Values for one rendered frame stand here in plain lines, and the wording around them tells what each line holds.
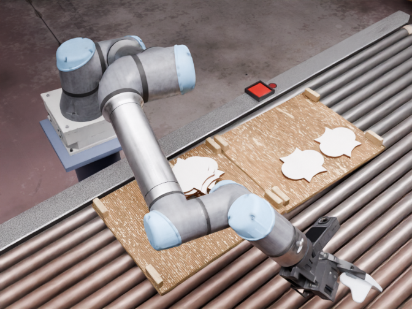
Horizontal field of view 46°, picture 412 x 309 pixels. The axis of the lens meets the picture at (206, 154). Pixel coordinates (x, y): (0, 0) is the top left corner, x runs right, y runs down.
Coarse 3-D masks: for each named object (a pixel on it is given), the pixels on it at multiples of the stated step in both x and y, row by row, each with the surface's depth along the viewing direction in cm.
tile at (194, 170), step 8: (192, 160) 139; (200, 160) 139; (176, 168) 137; (184, 168) 137; (192, 168) 137; (200, 168) 137; (208, 168) 137; (176, 176) 135; (184, 176) 135; (192, 176) 135; (200, 176) 135; (208, 176) 135; (184, 184) 133; (192, 184) 133; (200, 184) 133; (184, 192) 131; (200, 192) 132
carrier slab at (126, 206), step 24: (120, 192) 139; (264, 192) 138; (120, 216) 133; (120, 240) 127; (144, 240) 127; (192, 240) 127; (216, 240) 127; (240, 240) 127; (144, 264) 122; (168, 264) 122; (192, 264) 122; (168, 288) 117
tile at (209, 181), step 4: (184, 160) 141; (212, 164) 139; (212, 168) 138; (216, 176) 136; (208, 180) 135; (212, 180) 135; (204, 184) 134; (208, 184) 134; (204, 188) 133; (192, 192) 132; (196, 192) 133; (204, 192) 132
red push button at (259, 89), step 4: (260, 84) 175; (252, 88) 173; (256, 88) 173; (260, 88) 173; (264, 88) 173; (268, 88) 173; (252, 92) 172; (256, 92) 172; (260, 92) 172; (264, 92) 171; (268, 92) 172; (260, 96) 170
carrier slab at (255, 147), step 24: (264, 120) 160; (288, 120) 160; (312, 120) 159; (336, 120) 159; (240, 144) 152; (264, 144) 152; (288, 144) 152; (312, 144) 152; (240, 168) 145; (264, 168) 145; (336, 168) 144; (288, 192) 138; (312, 192) 138
